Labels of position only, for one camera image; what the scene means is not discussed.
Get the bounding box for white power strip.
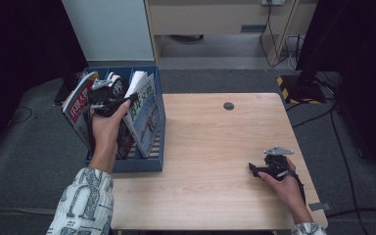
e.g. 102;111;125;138
260;0;287;7

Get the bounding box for person's left hand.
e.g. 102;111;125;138
89;99;132;165

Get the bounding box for black power cable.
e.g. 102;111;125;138
258;4;290;69

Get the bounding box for light wooden desk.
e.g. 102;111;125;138
143;0;319;67

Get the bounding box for black floor cable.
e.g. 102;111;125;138
329;104;361;216
285;97;339;129
11;106;33;125

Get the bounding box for white cables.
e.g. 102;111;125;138
283;33;305;72

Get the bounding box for blue plastic file rack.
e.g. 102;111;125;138
77;65;166;174

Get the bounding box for grey tape piece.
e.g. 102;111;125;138
307;202;332;212

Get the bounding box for white snowy scene magazine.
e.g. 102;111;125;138
123;70;162;159

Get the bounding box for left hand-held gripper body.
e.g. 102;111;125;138
87;78;126;118

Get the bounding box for black curtain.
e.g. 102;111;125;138
0;0;89;165
295;0;376;177

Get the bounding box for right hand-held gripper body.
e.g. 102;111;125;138
261;145;295;182

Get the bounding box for right hand-held gripper cable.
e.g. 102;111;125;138
290;169;307;205

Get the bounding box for white cabinet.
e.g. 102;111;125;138
61;0;156;63

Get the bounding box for red header portrait magazine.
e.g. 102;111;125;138
61;70;101;153

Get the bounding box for dark blue illustrated magazine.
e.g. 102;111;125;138
106;71;137;161

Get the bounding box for person's right hand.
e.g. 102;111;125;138
258;158;308;217

